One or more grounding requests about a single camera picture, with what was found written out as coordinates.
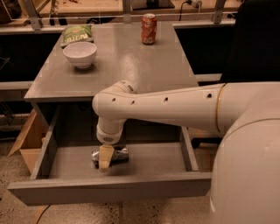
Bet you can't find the black floor cable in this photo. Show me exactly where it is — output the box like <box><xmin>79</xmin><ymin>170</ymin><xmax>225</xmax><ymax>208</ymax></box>
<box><xmin>35</xmin><ymin>204</ymin><xmax>52</xmax><ymax>224</ymax></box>

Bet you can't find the green chip bag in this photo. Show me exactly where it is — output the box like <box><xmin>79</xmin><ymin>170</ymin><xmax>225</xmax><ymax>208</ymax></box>
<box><xmin>60</xmin><ymin>24</ymin><xmax>94</xmax><ymax>48</ymax></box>

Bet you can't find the grey cabinet counter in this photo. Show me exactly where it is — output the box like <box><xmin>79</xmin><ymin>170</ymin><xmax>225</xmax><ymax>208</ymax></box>
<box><xmin>24</xmin><ymin>22</ymin><xmax>202</xmax><ymax>144</ymax></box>

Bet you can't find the orange soda can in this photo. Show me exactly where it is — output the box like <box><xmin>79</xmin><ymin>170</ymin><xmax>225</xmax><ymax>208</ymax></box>
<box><xmin>141</xmin><ymin>13</ymin><xmax>157</xmax><ymax>45</ymax></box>

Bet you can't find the black office chair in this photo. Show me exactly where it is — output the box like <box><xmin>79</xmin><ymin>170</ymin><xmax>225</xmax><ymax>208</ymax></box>
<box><xmin>191</xmin><ymin>0</ymin><xmax>280</xmax><ymax>150</ymax></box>

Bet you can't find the white bowl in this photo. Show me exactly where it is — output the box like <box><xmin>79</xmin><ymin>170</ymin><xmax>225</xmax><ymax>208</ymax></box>
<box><xmin>63</xmin><ymin>42</ymin><xmax>97</xmax><ymax>69</ymax></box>

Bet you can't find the cardboard box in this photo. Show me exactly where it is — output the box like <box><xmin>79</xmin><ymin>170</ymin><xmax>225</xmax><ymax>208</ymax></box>
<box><xmin>8</xmin><ymin>109</ymin><xmax>46</xmax><ymax>173</ymax></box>

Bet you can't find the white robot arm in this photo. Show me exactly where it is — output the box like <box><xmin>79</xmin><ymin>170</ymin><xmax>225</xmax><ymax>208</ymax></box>
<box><xmin>92</xmin><ymin>81</ymin><xmax>280</xmax><ymax>224</ymax></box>

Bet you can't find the open grey top drawer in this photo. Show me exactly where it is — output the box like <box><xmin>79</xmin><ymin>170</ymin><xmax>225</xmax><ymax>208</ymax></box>
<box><xmin>8</xmin><ymin>105</ymin><xmax>211</xmax><ymax>206</ymax></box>

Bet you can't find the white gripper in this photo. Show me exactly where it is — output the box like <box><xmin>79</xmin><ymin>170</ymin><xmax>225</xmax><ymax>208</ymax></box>
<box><xmin>96</xmin><ymin>117</ymin><xmax>126</xmax><ymax>172</ymax></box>

